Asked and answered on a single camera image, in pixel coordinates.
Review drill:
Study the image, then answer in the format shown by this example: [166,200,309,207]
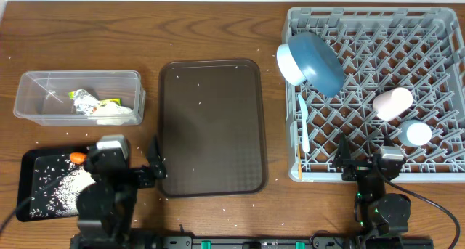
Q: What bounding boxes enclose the light blue cup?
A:
[397,120,432,147]

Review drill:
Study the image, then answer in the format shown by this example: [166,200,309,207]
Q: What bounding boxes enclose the orange carrot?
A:
[69,152,86,165]

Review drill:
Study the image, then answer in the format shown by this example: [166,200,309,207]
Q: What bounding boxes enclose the pink cup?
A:
[373,87,413,121]

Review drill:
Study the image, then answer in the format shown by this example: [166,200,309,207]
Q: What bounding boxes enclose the wooden chopstick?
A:
[297,146,302,181]

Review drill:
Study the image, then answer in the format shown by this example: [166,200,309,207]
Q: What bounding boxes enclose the white tissue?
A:
[89,102,137,126]

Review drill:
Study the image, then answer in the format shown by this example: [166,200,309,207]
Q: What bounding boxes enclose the light blue plastic knife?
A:
[298,94,310,153]

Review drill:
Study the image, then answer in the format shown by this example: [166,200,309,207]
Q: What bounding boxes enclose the green snack wrapper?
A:
[68,89,121,115]

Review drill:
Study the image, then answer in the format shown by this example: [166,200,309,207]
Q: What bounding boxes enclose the dark blue plate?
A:
[288,32,344,97]

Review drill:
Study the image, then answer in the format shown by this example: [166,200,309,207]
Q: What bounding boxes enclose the light blue rice bowl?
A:
[276,44,307,86]

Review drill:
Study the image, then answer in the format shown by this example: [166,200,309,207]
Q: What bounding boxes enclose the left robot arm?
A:
[70,135,167,248]

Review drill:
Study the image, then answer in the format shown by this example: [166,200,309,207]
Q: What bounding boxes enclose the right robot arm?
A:
[332,134,411,248]

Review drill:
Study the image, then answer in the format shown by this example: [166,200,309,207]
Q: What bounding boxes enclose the black waste tray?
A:
[15,145,95,222]

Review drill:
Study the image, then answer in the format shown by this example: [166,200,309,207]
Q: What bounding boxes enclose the grey plastic dishwasher rack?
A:
[282,7,464,183]

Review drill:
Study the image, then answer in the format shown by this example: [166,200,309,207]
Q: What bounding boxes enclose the spilled white rice pile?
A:
[28,155,94,219]

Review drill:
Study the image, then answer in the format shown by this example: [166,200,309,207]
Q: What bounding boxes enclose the dark brown serving tray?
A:
[158,59,268,198]

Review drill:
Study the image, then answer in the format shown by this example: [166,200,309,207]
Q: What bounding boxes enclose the clear plastic bin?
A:
[13,70,145,126]

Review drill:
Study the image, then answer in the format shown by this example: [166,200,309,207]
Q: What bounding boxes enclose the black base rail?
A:
[70,229,435,249]

